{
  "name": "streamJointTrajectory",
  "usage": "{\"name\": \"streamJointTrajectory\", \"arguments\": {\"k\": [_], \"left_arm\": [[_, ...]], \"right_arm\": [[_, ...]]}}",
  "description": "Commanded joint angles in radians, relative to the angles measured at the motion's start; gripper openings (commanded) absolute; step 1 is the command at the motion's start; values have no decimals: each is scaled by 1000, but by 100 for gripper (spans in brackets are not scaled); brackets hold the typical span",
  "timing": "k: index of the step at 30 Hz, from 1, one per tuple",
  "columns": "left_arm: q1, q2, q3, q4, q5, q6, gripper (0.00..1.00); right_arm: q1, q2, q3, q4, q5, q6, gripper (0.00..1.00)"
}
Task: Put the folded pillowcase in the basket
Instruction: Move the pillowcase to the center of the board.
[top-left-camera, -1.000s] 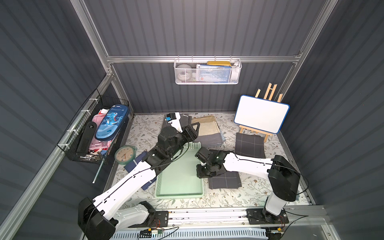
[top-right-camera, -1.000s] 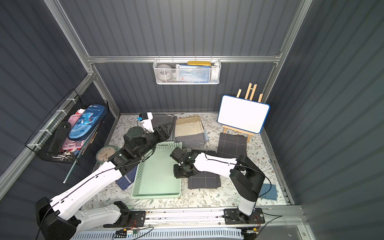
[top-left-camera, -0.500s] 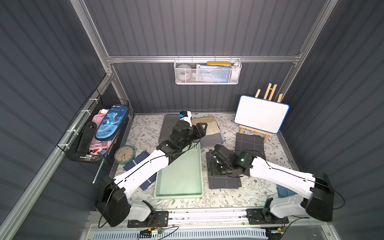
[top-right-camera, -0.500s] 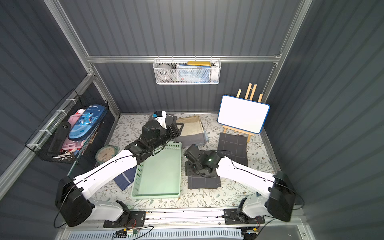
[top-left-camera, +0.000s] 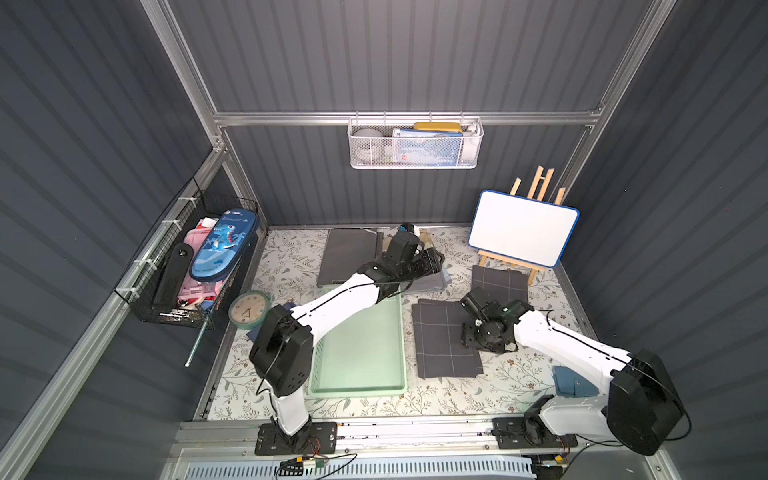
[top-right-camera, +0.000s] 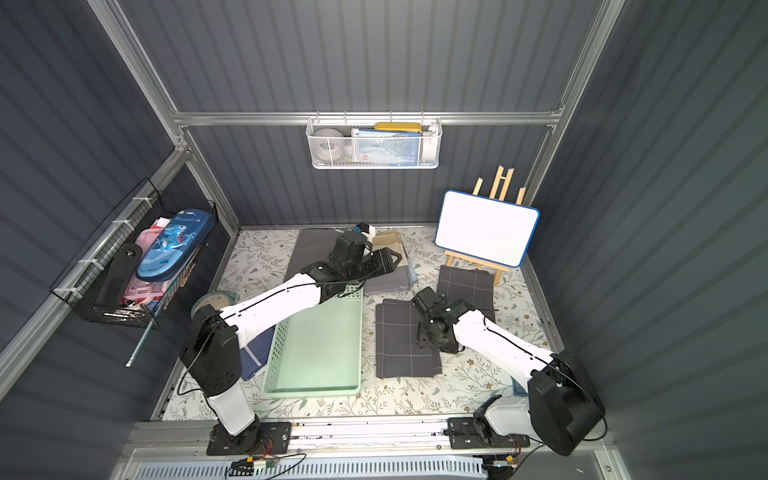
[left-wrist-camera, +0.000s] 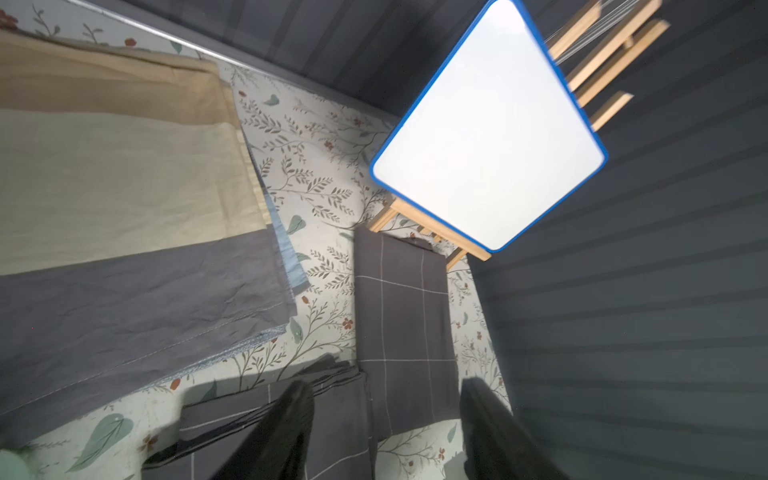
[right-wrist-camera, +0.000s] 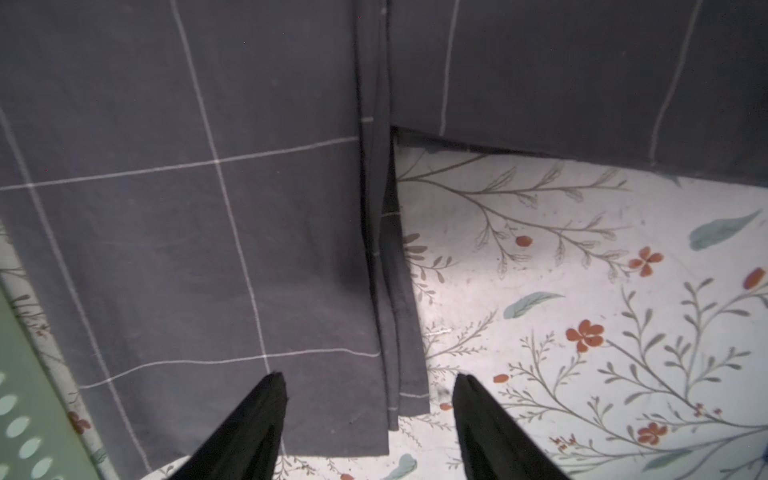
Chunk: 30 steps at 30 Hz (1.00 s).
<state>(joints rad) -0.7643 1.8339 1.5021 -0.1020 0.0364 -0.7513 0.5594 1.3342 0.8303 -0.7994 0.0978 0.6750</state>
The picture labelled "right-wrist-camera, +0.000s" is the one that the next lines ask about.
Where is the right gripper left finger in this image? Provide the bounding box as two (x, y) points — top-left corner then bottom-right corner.
(170, 372), (288, 480)

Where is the dark grey checked pillowcase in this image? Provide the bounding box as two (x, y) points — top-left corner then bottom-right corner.
(1, 1), (430, 479)

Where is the floral table cloth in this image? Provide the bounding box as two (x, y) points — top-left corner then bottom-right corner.
(0, 128), (768, 480)

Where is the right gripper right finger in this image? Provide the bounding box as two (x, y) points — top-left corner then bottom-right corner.
(452, 374), (568, 480)

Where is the mint green plastic basket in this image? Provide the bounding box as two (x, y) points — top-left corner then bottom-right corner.
(1, 297), (99, 480)

